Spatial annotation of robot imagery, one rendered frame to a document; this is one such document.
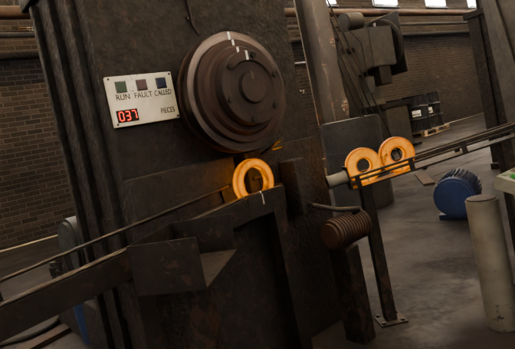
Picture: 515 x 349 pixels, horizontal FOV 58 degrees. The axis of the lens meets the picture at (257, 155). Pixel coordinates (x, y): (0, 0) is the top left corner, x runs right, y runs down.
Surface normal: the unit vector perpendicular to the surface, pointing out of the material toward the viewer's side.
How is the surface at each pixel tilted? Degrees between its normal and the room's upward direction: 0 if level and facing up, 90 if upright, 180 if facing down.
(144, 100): 90
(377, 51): 92
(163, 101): 90
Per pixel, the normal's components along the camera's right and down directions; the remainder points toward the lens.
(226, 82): 0.61, -0.08
